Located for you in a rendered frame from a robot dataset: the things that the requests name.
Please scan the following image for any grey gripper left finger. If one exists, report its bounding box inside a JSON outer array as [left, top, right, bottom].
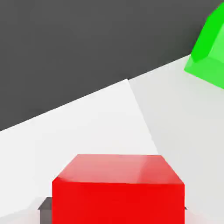
[[10, 197, 53, 224]]

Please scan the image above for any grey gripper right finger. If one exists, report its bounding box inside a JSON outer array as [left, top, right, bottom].
[[184, 206, 210, 224]]

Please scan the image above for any small red cube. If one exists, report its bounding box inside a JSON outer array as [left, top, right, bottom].
[[52, 154, 186, 224]]

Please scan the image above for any small green cube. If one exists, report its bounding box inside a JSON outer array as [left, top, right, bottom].
[[183, 2, 224, 90]]

